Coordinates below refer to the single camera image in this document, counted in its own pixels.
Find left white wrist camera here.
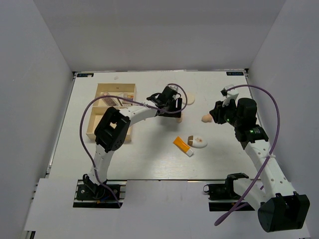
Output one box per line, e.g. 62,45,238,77
168,84,178,94

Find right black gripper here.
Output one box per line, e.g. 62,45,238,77
209,97,242,127

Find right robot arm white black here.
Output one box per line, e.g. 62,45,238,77
209,98,310,233

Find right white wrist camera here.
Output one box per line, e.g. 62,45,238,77
221,85,239,107

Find round cream powder puff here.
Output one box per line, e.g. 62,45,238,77
182,92,195,105

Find white oval sunscreen bottle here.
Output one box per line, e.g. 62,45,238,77
187,135,208,148

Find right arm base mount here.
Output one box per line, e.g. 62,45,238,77
203,173,251,212

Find orange cream tube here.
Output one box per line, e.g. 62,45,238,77
173,136,194,157

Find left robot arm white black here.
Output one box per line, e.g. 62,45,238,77
79,83,187,199

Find colourful small eyeshadow palette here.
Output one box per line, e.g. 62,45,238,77
118,92,134,101

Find grey palette box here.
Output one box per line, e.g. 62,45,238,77
119,100,135,108

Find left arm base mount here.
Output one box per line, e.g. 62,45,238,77
73,176,127,209

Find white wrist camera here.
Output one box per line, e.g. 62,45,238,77
168,84,178,94
221,85,239,107

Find wooden organizer tray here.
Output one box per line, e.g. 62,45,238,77
86,83,138,144

